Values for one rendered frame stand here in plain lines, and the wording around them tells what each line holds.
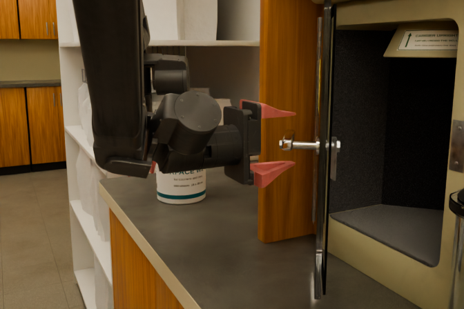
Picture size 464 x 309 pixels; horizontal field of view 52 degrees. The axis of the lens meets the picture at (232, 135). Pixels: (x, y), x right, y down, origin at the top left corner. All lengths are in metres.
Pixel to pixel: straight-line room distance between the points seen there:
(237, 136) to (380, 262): 0.36
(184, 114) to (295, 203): 0.50
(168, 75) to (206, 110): 0.31
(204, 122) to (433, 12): 0.37
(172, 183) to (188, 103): 0.66
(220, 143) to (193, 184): 0.59
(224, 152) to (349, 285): 0.35
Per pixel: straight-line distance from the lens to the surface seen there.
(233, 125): 0.65
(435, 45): 0.77
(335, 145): 0.64
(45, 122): 5.49
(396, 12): 0.78
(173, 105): 0.54
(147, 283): 1.18
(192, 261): 0.91
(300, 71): 0.94
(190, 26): 1.92
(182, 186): 1.20
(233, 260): 0.91
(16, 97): 5.44
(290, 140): 0.64
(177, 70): 0.86
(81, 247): 2.90
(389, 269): 0.84
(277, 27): 0.91
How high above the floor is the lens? 1.33
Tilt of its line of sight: 10 degrees down
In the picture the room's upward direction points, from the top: straight up
